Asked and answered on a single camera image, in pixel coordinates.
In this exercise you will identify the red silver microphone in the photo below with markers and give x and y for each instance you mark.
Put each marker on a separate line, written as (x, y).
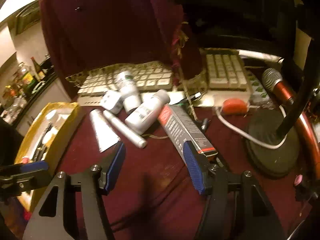
(273, 81)

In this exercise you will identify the white floral hand cream tube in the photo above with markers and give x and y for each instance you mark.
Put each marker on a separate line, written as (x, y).
(104, 134)

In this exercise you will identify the cardboard box with white lining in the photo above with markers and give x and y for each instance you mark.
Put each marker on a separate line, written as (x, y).
(49, 134)

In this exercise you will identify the long orange white carton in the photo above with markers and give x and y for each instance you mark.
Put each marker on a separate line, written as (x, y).
(180, 128)

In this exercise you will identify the white bottle green label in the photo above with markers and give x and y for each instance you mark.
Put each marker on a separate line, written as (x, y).
(129, 91)

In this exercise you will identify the slim white pen tube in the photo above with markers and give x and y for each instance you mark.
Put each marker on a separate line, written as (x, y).
(136, 139)

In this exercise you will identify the white bottle grey cap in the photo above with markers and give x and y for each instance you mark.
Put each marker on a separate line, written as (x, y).
(141, 119)

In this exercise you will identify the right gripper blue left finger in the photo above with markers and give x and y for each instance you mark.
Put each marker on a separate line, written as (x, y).
(111, 167)

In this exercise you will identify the dark glass wine bottle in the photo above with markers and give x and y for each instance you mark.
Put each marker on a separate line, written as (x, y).
(38, 69)

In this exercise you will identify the dark red draped cloth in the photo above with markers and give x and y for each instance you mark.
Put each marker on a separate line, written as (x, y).
(82, 35)

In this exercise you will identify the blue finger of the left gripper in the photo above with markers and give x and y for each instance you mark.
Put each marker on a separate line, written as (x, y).
(31, 167)

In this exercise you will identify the white kitchen cabinets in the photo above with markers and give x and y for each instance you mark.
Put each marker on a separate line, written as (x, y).
(7, 48)

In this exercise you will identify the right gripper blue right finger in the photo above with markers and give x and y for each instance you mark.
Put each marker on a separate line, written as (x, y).
(199, 168)

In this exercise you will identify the white usb wall charger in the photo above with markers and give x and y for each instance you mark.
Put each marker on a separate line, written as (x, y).
(112, 101)

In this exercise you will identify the beige computer keyboard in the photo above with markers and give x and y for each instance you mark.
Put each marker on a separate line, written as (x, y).
(222, 77)

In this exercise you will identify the orange round object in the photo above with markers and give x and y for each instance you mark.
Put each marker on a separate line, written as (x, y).
(234, 106)

